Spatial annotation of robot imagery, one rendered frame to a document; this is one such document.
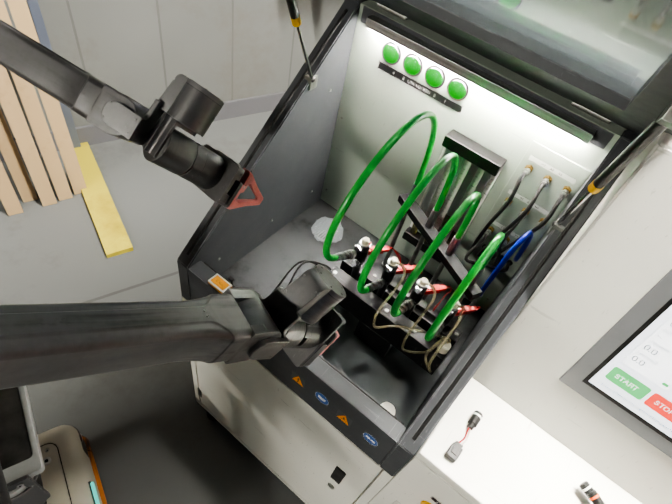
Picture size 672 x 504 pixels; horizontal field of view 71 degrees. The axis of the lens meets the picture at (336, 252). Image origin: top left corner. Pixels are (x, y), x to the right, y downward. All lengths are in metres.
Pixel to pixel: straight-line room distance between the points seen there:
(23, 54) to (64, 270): 1.72
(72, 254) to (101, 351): 2.11
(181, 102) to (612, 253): 0.72
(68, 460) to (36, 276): 1.01
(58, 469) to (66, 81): 1.24
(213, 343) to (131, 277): 1.89
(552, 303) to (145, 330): 0.74
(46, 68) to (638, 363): 1.06
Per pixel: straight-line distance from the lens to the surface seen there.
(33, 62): 0.83
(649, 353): 0.99
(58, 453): 1.77
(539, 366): 1.05
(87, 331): 0.42
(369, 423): 1.05
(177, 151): 0.70
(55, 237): 2.62
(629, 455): 1.14
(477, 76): 1.07
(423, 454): 1.01
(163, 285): 2.33
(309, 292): 0.58
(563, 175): 1.11
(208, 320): 0.50
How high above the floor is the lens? 1.89
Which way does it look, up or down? 49 degrees down
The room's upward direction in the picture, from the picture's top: 15 degrees clockwise
